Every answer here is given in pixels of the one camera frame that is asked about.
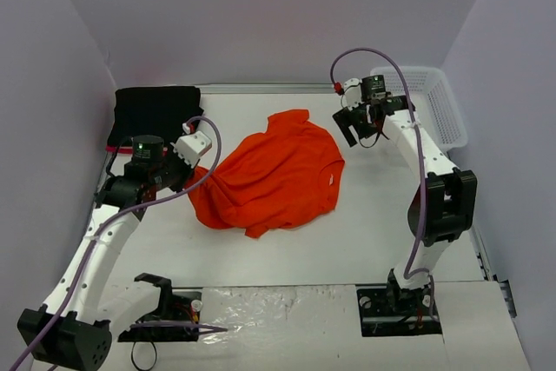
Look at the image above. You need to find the orange t shirt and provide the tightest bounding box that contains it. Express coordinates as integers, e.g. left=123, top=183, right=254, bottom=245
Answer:
left=189, top=109, right=345, bottom=239

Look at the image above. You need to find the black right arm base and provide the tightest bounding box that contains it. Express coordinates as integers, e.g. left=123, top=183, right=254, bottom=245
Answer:
left=356, top=284, right=442, bottom=338

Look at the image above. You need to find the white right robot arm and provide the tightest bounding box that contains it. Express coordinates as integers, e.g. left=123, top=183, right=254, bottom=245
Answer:
left=333, top=75, right=478, bottom=313

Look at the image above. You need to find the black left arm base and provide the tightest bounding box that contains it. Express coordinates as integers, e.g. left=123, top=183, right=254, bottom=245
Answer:
left=117, top=289, right=202, bottom=342

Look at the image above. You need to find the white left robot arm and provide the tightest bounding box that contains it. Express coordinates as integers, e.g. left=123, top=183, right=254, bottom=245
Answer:
left=17, top=131, right=222, bottom=370

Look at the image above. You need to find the black folded t shirt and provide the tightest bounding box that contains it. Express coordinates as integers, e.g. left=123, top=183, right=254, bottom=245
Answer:
left=106, top=85, right=203, bottom=152

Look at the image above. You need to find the white plastic basket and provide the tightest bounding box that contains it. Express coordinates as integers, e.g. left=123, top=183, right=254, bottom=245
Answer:
left=369, top=65, right=470, bottom=150

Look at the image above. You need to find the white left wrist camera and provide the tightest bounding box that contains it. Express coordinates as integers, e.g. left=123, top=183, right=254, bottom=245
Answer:
left=170, top=131, right=212, bottom=168

